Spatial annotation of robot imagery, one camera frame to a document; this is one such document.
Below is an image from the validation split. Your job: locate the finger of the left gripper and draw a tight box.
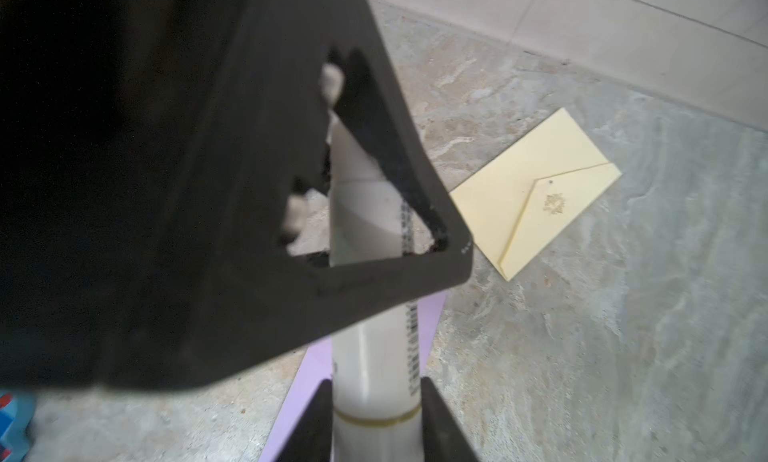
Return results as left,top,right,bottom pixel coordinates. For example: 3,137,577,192
99,0,472,391

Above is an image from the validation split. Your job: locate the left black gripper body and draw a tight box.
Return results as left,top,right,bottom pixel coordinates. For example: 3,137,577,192
1,0,258,390

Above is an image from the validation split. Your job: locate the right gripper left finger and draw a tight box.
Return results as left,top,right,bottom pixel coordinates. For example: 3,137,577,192
276,379,333,462

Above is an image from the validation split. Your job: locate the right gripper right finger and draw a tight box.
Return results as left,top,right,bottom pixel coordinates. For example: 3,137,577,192
421,377,479,462

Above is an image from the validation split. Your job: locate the white glue stick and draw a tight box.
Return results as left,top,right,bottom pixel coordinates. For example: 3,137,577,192
329,120,424,461

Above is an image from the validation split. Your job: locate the purple paper sheet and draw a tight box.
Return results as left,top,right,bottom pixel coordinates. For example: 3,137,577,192
258,291,448,462

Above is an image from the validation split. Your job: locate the yellow envelope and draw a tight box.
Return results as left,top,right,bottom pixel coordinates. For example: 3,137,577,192
451,109,621,281

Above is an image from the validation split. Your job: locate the blue toy car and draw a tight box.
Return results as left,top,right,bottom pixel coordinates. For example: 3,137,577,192
0,390,36,462

